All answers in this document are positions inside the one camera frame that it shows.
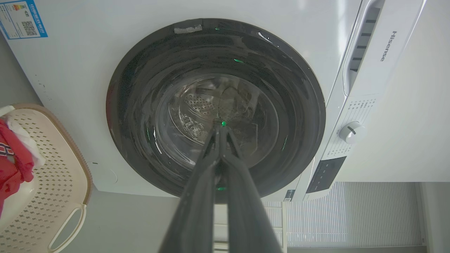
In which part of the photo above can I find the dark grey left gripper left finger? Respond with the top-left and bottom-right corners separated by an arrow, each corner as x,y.
158,127 -> 221,253

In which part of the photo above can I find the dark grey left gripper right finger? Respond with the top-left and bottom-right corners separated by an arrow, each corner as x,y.
220,126 -> 284,253

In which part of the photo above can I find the beige perforated laundry basket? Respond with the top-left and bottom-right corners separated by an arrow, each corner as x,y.
0,104 -> 93,253

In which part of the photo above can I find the black display panel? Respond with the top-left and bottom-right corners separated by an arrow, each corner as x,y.
306,156 -> 347,194

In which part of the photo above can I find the white window blind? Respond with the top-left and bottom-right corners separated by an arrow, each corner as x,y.
262,182 -> 426,248

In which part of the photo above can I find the white control dial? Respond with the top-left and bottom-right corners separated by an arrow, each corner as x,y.
339,122 -> 366,144

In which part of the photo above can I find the round dark washing machine door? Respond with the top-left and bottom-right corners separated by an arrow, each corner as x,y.
106,18 -> 326,203

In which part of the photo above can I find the white garment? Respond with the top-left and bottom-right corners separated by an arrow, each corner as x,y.
5,116 -> 46,167

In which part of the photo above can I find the white Hisense washing machine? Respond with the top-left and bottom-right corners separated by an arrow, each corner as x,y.
0,0 -> 427,202

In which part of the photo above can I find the red garment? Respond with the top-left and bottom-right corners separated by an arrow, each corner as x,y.
0,119 -> 35,215

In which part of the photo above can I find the white detergent drawer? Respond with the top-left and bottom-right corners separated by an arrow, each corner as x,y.
342,0 -> 427,96

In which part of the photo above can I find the blue energy label sticker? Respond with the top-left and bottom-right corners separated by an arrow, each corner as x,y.
0,0 -> 48,40

